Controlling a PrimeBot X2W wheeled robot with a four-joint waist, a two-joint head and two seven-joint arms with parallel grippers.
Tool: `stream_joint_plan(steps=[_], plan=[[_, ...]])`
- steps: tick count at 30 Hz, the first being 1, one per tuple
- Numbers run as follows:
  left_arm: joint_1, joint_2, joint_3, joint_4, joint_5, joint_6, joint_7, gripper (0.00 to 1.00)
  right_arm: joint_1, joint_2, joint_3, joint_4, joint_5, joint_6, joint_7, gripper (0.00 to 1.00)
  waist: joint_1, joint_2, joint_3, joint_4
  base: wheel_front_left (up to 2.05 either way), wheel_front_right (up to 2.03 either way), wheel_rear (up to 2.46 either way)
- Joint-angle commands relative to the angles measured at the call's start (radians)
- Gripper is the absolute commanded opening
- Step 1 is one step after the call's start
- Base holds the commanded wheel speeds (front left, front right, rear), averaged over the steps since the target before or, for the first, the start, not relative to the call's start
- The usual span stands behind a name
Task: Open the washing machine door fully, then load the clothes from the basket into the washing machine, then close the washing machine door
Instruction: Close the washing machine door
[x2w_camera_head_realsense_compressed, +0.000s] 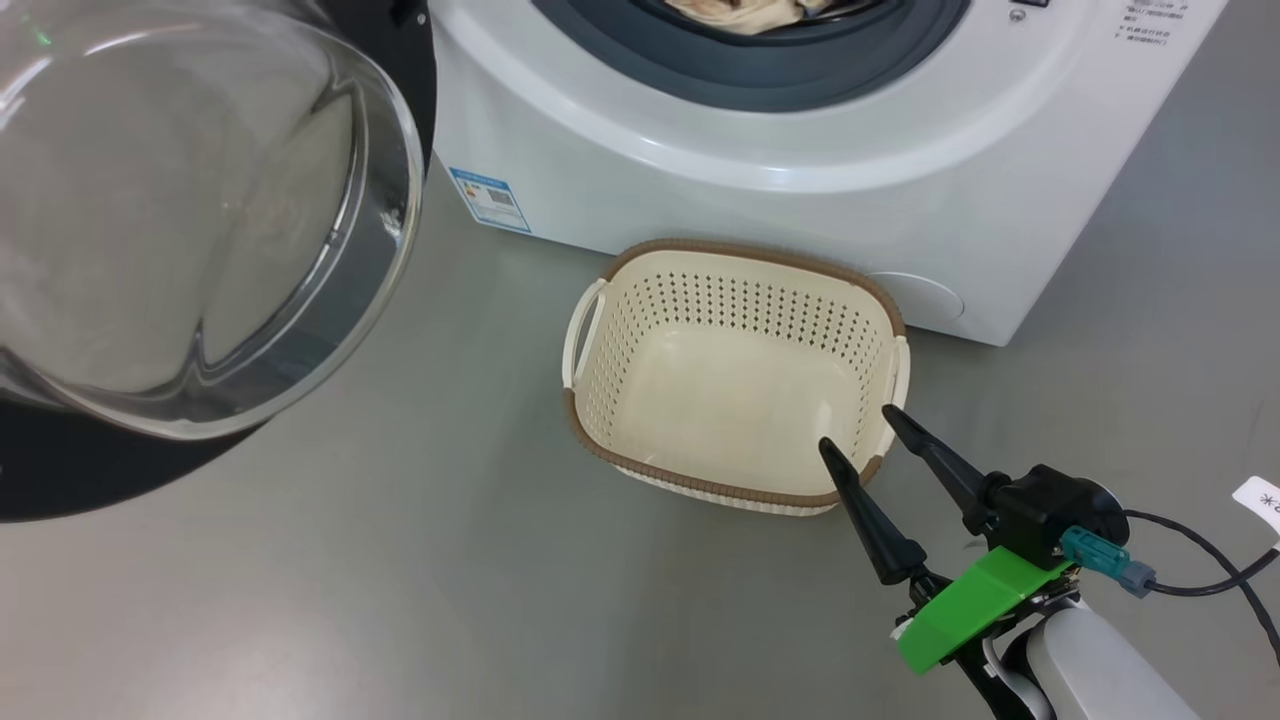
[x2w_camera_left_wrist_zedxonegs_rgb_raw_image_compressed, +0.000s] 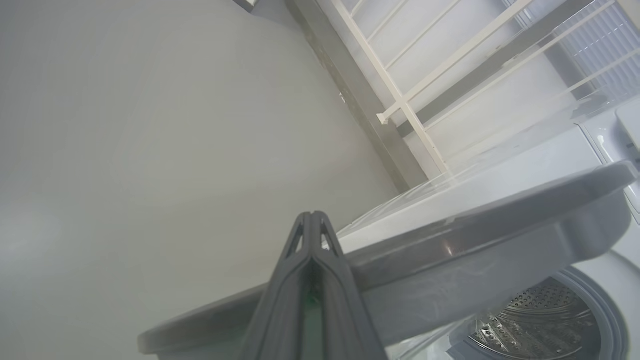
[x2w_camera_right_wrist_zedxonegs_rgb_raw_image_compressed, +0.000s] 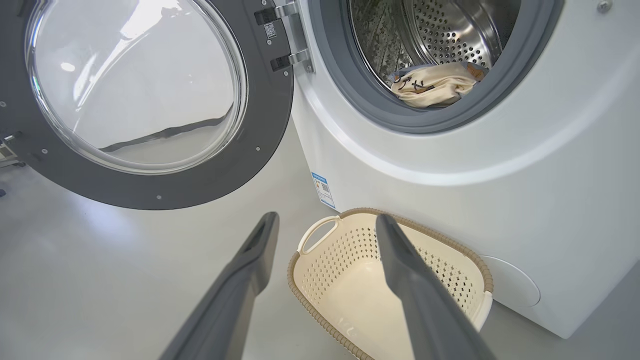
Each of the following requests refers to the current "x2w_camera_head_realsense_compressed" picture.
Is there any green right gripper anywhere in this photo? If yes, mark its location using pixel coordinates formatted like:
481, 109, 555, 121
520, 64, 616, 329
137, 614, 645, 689
818, 404, 1076, 679

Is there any cream fabric garment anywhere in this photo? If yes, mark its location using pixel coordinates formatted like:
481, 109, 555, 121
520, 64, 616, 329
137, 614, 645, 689
665, 0, 806, 36

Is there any black round glass washer door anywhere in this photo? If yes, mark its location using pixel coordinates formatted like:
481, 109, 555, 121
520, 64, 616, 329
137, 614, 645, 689
0, 0, 439, 523

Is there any white front-load washing machine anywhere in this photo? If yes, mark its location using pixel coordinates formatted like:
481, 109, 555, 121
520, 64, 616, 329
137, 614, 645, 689
428, 0, 1229, 348

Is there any grey rubber door gasket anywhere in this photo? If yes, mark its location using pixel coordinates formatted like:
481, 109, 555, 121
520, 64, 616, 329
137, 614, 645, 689
530, 0, 973, 113

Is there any round white filter cover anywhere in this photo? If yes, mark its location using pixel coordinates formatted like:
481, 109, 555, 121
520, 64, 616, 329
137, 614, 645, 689
865, 272, 966, 323

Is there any cream plastic laundry basket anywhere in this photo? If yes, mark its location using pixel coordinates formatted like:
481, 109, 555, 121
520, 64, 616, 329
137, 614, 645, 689
562, 238, 911, 517

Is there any blue energy label sticker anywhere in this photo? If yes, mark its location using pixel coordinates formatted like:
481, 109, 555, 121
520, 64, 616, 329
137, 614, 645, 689
449, 167, 532, 235

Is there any black cable teal connector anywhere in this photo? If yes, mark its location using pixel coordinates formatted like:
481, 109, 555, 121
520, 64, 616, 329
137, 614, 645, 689
1060, 510, 1280, 666

